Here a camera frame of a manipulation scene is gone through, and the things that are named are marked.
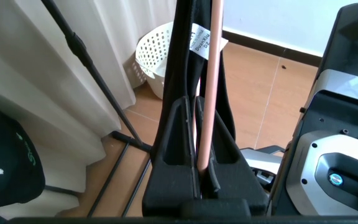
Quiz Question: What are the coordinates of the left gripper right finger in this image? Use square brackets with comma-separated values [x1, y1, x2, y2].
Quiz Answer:
[195, 96, 269, 217]

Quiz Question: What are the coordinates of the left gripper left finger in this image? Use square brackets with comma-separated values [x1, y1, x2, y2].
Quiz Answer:
[141, 95, 200, 218]

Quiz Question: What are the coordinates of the pink clothes hanger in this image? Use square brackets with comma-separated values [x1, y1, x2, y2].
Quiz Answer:
[192, 0, 224, 174]

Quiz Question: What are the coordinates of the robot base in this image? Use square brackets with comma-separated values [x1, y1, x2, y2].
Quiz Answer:
[240, 0, 358, 217]

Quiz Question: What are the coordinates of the white curtain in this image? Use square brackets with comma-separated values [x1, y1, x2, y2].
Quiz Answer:
[0, 0, 178, 220]

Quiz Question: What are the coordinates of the white laundry basket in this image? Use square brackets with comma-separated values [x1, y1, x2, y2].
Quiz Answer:
[134, 21, 175, 100]

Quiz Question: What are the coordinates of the black printed garment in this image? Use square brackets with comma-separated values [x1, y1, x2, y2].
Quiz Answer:
[0, 99, 46, 215]

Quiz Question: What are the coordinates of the black clothes rack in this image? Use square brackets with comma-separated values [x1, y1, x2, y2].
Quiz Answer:
[40, 0, 152, 218]

